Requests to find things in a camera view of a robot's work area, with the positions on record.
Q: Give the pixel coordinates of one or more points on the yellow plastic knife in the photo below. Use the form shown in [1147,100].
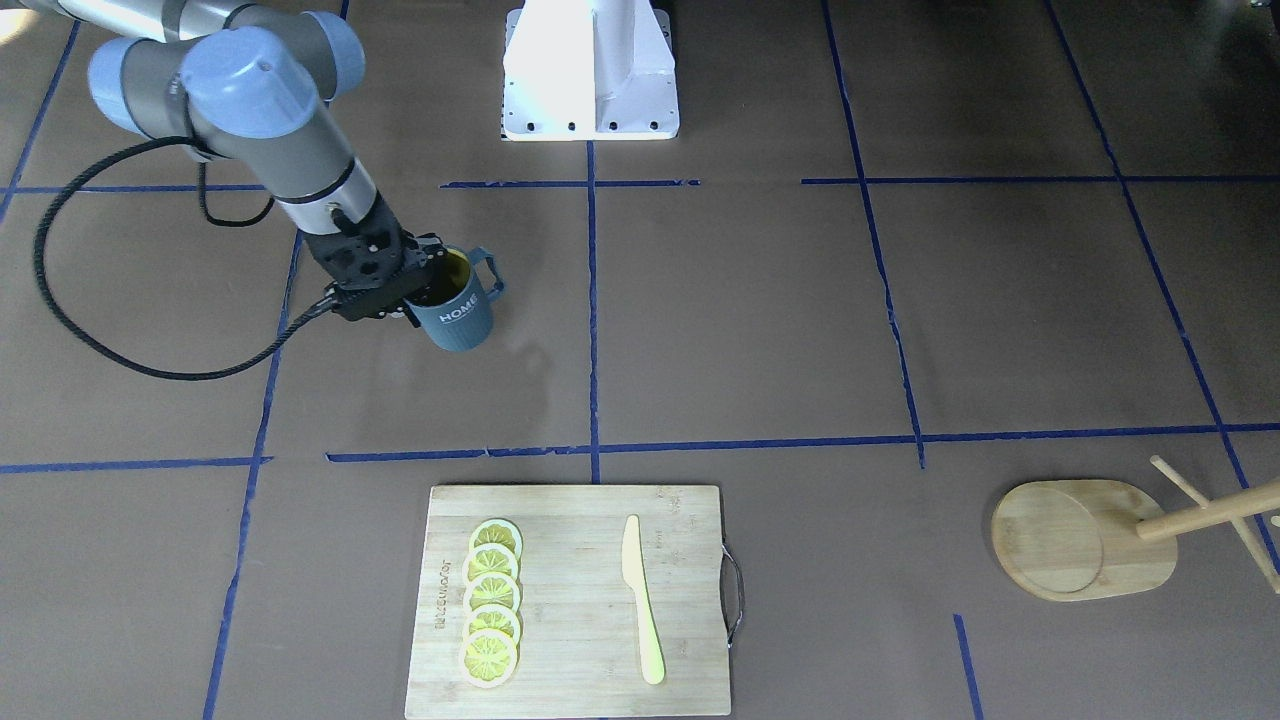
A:
[652,663]

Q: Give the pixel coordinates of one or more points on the lemon slice one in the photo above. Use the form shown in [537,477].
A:
[498,531]

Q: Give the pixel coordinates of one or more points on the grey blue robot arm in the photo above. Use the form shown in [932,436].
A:
[242,81]

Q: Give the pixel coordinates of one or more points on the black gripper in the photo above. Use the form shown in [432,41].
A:
[418,252]

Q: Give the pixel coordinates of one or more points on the lemon slice two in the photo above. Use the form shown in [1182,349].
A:
[489,558]

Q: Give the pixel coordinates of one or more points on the dark blue mug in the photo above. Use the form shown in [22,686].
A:
[456,309]

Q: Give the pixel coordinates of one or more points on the wooden cup rack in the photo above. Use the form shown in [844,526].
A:
[1071,540]

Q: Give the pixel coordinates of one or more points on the lemon slice five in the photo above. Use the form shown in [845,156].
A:
[488,658]

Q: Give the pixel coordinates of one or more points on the lemon slice four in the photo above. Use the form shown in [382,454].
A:
[497,617]

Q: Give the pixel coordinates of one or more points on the bamboo cutting board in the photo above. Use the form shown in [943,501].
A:
[578,654]

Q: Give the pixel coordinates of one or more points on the white pillar mount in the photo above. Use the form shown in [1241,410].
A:
[590,71]

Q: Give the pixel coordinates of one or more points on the lemon slice three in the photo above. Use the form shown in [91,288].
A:
[493,588]

